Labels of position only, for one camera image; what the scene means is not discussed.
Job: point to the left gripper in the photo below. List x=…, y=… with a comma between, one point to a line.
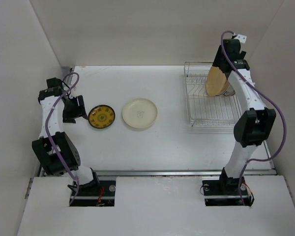
x=78, y=112

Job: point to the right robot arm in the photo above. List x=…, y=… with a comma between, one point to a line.
x=256, y=121

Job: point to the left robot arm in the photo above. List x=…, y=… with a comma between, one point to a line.
x=81, y=175

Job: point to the white patterned plate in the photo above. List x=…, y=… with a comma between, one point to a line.
x=224, y=89

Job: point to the small brown plate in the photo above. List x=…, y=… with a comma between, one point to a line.
x=101, y=116

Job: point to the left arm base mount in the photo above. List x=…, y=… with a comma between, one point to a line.
x=94, y=194

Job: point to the yellow wooden plate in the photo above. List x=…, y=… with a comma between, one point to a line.
x=216, y=82

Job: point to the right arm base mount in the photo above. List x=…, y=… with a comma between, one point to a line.
x=220, y=193

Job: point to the front aluminium rail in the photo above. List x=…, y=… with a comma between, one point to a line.
x=133, y=173

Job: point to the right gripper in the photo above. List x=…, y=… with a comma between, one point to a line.
x=218, y=57

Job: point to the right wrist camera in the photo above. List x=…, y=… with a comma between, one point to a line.
x=242, y=38

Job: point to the cream white plate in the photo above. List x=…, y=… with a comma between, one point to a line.
x=140, y=113

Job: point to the wire dish rack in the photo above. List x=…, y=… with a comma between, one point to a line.
x=207, y=113

